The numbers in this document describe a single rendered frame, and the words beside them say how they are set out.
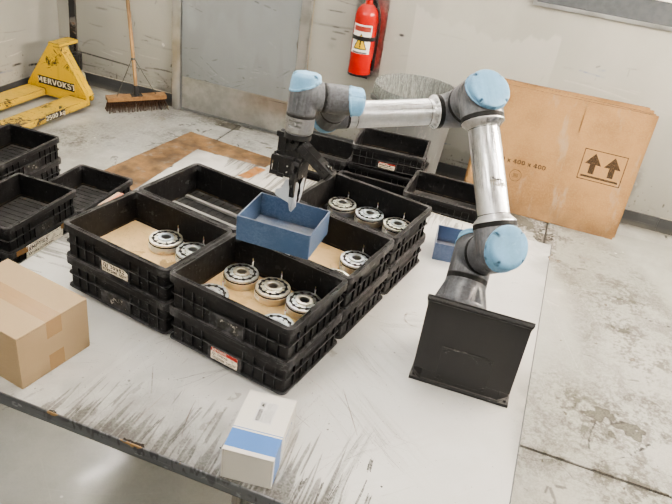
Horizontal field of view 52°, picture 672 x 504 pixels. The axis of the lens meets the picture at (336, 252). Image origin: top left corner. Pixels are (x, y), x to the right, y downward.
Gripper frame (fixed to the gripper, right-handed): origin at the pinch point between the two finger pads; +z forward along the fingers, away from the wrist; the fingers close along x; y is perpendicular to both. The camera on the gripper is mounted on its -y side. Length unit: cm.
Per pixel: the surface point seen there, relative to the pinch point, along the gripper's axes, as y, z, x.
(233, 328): 4.3, 29.5, 20.1
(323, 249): 0.0, 25.0, -33.3
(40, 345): 45, 37, 44
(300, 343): -13.0, 30.0, 15.6
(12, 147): 185, 51, -97
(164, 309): 27.5, 33.8, 16.0
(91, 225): 63, 24, 2
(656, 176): -129, 37, -318
